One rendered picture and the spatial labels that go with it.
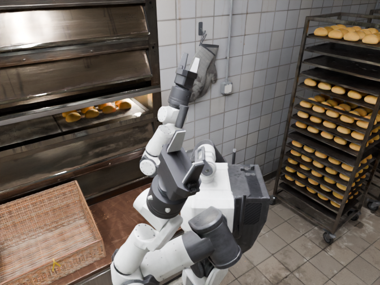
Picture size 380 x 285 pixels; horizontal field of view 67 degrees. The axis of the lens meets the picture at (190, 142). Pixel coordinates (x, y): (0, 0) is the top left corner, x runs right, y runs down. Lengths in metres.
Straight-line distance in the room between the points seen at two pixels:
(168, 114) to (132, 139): 0.95
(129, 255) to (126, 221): 1.26
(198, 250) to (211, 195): 0.20
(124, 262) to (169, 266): 0.13
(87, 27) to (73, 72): 0.26
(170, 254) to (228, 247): 0.17
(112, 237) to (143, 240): 1.22
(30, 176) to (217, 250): 1.40
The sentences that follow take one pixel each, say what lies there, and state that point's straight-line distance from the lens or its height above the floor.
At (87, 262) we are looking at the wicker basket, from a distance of 1.88.
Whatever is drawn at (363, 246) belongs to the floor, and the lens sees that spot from 3.05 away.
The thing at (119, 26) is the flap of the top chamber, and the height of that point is 1.77.
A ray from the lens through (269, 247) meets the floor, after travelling 2.73.
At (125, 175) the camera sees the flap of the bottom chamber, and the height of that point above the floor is 0.74.
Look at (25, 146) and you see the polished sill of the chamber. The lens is 1.92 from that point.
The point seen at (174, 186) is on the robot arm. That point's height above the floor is 1.67.
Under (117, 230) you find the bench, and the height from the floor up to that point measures 0.58.
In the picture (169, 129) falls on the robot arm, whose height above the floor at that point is 1.43.
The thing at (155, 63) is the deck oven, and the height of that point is 1.53.
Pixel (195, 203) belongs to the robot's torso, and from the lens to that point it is 0.96.
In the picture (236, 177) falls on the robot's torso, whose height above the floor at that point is 1.40.
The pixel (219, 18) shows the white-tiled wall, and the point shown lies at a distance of 2.22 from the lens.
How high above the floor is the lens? 2.02
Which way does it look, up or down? 30 degrees down
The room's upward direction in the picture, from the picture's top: straight up
